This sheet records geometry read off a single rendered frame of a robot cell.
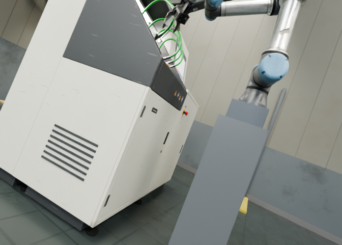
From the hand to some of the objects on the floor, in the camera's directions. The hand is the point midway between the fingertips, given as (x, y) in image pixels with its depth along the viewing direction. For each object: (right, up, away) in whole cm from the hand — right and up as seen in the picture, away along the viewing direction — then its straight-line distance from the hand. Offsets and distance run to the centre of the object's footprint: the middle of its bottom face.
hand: (168, 28), depth 122 cm
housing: (-84, -98, +59) cm, 142 cm away
